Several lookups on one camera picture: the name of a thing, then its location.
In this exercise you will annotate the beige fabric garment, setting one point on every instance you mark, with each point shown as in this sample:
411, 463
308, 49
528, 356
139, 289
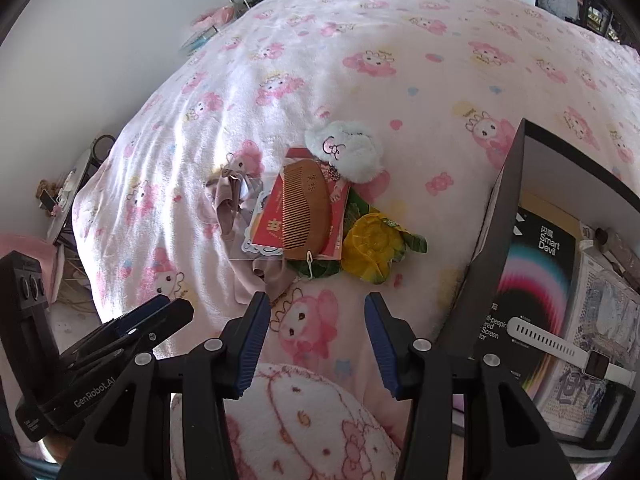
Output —
225, 205

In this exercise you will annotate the small side table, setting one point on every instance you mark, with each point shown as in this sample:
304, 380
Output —
75, 175

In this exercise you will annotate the red envelope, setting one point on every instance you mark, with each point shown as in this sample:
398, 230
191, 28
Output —
270, 225

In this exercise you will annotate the pink cartoon printed blanket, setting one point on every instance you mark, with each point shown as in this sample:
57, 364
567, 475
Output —
350, 35

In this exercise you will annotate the black screen protector packet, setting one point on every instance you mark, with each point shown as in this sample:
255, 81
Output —
530, 270

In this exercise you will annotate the white fluffy puff pink bow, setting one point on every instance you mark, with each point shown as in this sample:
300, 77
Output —
355, 155

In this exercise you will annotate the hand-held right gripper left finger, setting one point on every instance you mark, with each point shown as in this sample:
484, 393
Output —
252, 345

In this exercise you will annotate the yellow flower with green leaves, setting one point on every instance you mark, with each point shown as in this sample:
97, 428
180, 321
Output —
370, 245

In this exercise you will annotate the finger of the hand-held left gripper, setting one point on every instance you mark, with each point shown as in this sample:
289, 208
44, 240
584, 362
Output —
142, 312
165, 320

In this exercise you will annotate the wooden comb with tassel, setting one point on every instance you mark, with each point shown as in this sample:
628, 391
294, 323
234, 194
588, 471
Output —
305, 210

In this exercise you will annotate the black cardboard box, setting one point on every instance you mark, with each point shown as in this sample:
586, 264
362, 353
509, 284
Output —
492, 240

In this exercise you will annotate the small brown teddy bear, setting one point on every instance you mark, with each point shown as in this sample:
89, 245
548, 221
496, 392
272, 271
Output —
44, 195

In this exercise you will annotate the black plastic frame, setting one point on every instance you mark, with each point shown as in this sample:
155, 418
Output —
607, 442

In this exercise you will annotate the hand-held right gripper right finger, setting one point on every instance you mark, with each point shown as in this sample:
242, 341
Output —
382, 345

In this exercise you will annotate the pile of pink toys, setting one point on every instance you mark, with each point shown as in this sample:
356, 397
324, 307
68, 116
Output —
215, 15

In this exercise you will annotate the white printed packet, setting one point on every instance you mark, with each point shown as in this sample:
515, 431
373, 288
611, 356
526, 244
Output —
600, 300

